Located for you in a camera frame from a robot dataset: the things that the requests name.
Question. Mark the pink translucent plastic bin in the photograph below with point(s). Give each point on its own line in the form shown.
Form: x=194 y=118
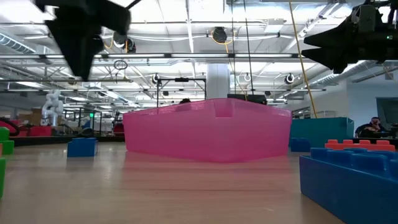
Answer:
x=202 y=133

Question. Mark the white round column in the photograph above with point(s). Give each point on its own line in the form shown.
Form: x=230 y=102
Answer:
x=217 y=81

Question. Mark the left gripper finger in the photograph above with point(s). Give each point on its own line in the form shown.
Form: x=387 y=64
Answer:
x=76 y=46

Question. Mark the brown cardboard box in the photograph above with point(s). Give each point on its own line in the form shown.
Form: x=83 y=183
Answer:
x=34 y=116

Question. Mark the black aluminium table frame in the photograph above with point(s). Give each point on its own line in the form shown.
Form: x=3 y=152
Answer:
x=46 y=140

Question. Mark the blue toy building block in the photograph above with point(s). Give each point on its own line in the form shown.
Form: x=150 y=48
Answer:
x=81 y=147
x=301 y=145
x=342 y=186

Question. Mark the black rectangular box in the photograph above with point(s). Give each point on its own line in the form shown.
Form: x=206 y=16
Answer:
x=247 y=99

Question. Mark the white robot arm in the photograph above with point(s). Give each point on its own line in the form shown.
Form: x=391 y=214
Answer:
x=53 y=107

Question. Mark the green toy building block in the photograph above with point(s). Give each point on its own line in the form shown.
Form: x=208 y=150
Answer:
x=4 y=133
x=2 y=177
x=7 y=147

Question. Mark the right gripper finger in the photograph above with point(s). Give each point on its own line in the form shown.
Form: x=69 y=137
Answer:
x=335 y=35
x=329 y=57

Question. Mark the person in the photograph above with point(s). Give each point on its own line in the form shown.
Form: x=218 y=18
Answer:
x=370 y=129
x=185 y=100

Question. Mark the teal plastic bin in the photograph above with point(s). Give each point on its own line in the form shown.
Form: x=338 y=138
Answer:
x=326 y=130

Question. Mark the orange toy building block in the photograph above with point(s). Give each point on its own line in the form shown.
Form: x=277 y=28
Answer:
x=357 y=146

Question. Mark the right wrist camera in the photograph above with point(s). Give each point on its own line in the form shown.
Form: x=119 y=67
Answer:
x=365 y=17

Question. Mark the red storage bin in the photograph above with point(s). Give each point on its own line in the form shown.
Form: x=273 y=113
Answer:
x=40 y=131

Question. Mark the long ceiling light strip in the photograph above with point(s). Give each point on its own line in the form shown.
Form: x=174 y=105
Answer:
x=199 y=55

